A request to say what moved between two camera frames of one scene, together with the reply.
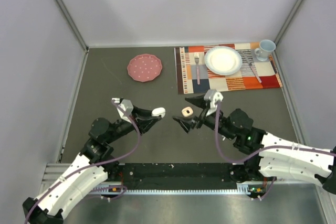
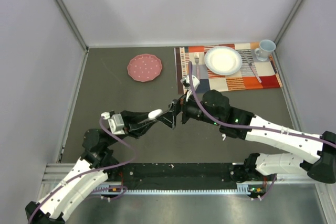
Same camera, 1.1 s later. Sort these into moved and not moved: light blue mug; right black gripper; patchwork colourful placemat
Moved: right black gripper
Not moved: light blue mug; patchwork colourful placemat
